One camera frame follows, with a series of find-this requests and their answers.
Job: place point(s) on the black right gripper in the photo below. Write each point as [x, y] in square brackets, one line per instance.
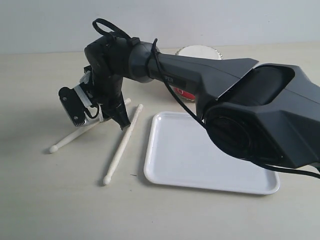
[106, 92]

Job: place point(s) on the white drumstick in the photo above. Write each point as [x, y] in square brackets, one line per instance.
[121, 148]
[78, 132]

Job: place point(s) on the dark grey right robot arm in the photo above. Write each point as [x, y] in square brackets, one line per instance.
[267, 113]

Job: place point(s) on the small red drum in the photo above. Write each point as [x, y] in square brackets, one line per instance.
[196, 51]

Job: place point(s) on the white rectangular plastic tray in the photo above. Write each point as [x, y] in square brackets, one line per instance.
[180, 154]

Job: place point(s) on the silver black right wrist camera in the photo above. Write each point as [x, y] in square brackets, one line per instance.
[76, 102]

